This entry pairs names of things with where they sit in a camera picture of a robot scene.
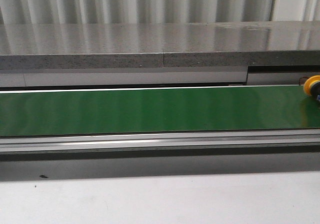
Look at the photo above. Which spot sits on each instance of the white pleated curtain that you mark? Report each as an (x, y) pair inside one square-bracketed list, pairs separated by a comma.
[(156, 11)]

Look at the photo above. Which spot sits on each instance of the green conveyor belt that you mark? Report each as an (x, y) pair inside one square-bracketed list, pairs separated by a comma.
[(80, 112)]

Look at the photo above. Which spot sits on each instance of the aluminium conveyor front rail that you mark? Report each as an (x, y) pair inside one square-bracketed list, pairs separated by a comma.
[(161, 141)]

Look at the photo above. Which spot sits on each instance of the silver conveyor rear rail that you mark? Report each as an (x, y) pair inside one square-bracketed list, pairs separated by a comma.
[(155, 77)]

